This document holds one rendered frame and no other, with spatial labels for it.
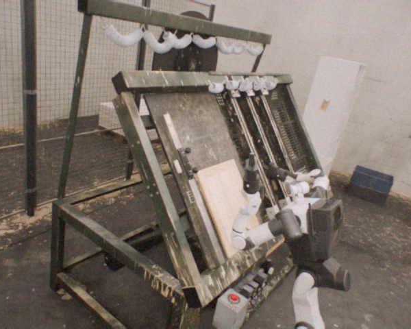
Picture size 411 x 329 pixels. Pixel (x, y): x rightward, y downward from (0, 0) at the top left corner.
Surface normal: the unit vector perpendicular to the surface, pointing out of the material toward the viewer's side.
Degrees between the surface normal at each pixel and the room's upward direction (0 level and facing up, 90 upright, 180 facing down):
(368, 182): 90
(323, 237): 90
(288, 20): 90
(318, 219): 90
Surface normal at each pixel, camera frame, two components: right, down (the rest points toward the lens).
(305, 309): -0.59, 0.20
